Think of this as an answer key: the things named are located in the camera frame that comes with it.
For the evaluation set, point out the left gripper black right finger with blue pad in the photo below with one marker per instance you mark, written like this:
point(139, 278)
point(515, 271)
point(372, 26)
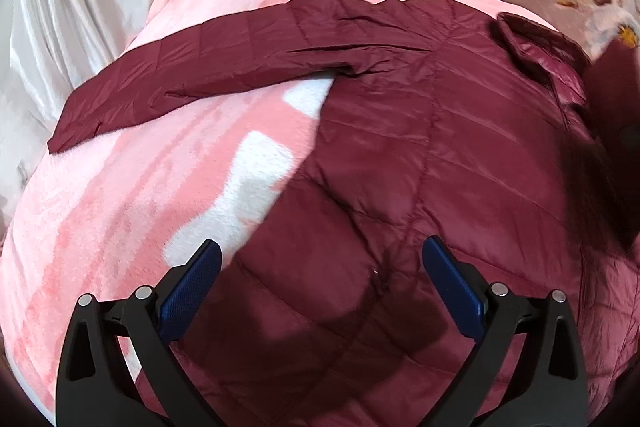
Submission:
point(549, 384)

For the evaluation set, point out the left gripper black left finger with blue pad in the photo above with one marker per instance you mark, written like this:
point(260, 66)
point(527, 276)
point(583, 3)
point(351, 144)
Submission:
point(94, 386)

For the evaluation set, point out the maroon quilted down jacket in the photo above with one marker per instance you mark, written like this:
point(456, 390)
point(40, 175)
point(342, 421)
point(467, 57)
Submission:
point(495, 133)

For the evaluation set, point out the silver satin fabric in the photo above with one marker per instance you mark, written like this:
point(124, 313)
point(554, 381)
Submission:
point(48, 48)

